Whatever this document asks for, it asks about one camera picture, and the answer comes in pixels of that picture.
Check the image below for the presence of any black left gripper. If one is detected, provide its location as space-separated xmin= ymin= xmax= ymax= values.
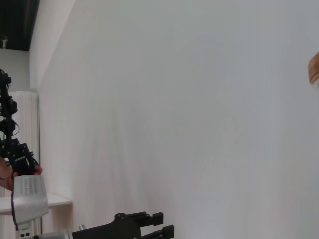
xmin=72 ymin=211 xmax=175 ymax=239

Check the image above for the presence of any black teleoperation arm device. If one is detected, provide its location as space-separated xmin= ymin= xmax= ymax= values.
xmin=0 ymin=69 xmax=40 ymax=176

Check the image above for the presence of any person's hand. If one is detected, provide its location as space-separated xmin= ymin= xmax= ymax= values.
xmin=0 ymin=156 xmax=43 ymax=192

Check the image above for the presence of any white desk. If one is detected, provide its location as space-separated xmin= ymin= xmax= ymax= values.
xmin=0 ymin=191 xmax=74 ymax=235

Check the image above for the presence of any white pleated partition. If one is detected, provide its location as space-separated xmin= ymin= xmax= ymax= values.
xmin=9 ymin=90 xmax=40 ymax=175

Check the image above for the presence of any wooden dispenser lid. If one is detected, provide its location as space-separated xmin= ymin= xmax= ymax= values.
xmin=307 ymin=51 xmax=319 ymax=84

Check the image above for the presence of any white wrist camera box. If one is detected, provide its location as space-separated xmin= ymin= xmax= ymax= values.
xmin=12 ymin=175 xmax=50 ymax=231

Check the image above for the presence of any dark camera cable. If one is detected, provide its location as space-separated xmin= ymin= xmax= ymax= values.
xmin=10 ymin=174 xmax=20 ymax=231

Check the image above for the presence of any black wall panel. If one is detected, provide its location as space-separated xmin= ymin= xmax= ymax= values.
xmin=0 ymin=0 xmax=41 ymax=52

